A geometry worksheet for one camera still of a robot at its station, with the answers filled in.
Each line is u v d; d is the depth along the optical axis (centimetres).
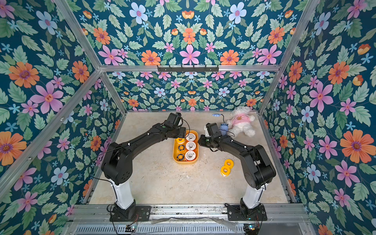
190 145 95
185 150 95
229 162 91
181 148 98
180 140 98
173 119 72
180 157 93
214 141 71
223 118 99
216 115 90
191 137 99
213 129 74
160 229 70
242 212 65
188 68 92
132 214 69
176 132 78
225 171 87
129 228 72
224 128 98
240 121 104
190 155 91
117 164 49
